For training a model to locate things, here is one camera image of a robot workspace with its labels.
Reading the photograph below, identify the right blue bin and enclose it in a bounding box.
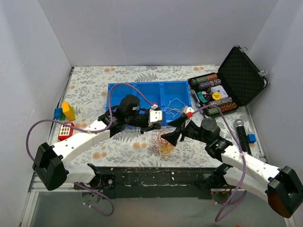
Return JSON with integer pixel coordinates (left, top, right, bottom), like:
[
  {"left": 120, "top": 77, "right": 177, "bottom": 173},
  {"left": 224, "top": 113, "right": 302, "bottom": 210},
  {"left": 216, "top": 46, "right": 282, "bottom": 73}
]
[{"left": 161, "top": 80, "right": 192, "bottom": 125}]

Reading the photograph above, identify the floral table mat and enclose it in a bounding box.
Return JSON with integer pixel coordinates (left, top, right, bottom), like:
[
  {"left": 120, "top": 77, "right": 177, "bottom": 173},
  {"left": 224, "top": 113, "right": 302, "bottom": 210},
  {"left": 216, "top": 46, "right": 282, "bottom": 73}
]
[{"left": 45, "top": 65, "right": 262, "bottom": 168}]

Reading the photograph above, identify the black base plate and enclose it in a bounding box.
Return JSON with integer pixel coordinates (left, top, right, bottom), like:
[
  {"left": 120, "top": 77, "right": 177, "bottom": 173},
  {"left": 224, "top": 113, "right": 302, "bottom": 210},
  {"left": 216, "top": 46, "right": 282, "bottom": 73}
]
[{"left": 90, "top": 165, "right": 232, "bottom": 199}]

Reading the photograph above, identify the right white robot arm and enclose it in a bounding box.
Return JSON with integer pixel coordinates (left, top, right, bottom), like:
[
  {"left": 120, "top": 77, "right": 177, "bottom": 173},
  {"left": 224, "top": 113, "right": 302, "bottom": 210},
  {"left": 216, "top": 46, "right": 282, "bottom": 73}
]
[{"left": 161, "top": 117, "right": 303, "bottom": 218}]

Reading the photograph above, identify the blue bin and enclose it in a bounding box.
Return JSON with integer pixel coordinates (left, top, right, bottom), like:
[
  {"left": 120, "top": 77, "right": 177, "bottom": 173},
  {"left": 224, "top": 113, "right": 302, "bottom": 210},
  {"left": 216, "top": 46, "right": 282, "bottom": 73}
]
[
  {"left": 106, "top": 83, "right": 137, "bottom": 116},
  {"left": 133, "top": 82, "right": 165, "bottom": 126},
  {"left": 161, "top": 80, "right": 192, "bottom": 125}
]

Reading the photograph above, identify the white cable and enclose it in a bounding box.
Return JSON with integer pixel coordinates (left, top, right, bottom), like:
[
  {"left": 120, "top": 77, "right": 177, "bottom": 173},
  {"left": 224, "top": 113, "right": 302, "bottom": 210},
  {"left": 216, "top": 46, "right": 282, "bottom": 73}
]
[{"left": 164, "top": 98, "right": 187, "bottom": 119}]

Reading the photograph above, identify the yellow dealer chip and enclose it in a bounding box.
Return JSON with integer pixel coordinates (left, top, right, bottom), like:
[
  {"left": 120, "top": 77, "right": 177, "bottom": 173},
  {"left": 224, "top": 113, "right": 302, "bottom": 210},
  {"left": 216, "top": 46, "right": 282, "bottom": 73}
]
[{"left": 212, "top": 93, "right": 221, "bottom": 100}]

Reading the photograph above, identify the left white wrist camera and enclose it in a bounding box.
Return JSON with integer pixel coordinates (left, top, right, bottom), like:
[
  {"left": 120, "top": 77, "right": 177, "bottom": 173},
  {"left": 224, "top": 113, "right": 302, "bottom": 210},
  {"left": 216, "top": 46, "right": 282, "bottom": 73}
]
[{"left": 148, "top": 103, "right": 163, "bottom": 126}]

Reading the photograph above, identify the colourful block stack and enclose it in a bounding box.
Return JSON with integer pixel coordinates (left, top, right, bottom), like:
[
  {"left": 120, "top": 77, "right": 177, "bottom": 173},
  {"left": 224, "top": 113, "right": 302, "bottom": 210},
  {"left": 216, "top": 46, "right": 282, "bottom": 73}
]
[{"left": 53, "top": 102, "right": 76, "bottom": 121}]

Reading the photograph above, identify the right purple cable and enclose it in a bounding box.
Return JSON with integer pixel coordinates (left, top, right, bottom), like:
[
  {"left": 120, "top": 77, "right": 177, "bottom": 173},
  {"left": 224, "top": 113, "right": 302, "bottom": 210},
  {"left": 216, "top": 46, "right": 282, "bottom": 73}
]
[{"left": 190, "top": 105, "right": 248, "bottom": 223}]

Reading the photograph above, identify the small blue block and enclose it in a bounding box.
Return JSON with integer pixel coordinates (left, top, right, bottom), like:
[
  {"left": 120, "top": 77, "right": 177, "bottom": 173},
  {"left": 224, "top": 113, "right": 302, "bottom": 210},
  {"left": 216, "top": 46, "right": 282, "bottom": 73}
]
[{"left": 247, "top": 133, "right": 256, "bottom": 144}]

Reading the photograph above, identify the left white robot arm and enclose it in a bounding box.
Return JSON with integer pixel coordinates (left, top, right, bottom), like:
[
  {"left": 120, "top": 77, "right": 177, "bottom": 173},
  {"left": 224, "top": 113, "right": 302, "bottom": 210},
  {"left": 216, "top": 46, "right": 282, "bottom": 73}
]
[{"left": 33, "top": 95, "right": 163, "bottom": 191}]

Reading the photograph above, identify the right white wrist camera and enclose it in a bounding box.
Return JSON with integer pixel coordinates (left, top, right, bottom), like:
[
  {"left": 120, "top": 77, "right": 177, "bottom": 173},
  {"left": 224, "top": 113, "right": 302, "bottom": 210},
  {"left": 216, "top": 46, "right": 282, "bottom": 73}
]
[{"left": 180, "top": 105, "right": 194, "bottom": 127}]

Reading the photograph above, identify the black poker chip case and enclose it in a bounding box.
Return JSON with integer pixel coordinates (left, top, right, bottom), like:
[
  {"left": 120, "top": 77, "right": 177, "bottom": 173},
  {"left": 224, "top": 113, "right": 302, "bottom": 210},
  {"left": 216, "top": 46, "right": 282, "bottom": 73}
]
[{"left": 188, "top": 45, "right": 268, "bottom": 114}]

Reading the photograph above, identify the left blue bin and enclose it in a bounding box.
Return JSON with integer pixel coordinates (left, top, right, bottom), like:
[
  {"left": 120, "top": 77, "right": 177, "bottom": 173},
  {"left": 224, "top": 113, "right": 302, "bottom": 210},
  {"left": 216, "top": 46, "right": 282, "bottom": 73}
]
[{"left": 106, "top": 83, "right": 137, "bottom": 116}]

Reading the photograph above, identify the red white window block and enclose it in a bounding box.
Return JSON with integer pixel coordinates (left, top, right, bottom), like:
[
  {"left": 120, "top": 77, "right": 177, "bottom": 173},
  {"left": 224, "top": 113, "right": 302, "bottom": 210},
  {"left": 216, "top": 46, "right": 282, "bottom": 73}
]
[{"left": 58, "top": 125, "right": 73, "bottom": 141}]

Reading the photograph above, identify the middle blue bin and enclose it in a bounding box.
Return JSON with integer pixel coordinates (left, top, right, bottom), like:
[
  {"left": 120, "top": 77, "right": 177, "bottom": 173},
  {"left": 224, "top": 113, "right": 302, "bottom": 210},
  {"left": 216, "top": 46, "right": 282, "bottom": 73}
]
[{"left": 133, "top": 82, "right": 165, "bottom": 126}]

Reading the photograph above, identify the black microphone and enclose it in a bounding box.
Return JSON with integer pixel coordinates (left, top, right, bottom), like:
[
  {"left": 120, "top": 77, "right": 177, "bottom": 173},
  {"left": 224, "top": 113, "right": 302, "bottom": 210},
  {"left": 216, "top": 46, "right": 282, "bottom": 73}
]
[{"left": 234, "top": 119, "right": 252, "bottom": 155}]

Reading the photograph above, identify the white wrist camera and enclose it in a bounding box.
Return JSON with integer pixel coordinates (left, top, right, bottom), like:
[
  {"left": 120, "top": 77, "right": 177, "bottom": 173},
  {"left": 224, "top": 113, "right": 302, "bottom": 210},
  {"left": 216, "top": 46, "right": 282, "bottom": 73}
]
[
  {"left": 148, "top": 103, "right": 163, "bottom": 126},
  {"left": 180, "top": 105, "right": 194, "bottom": 127}
]

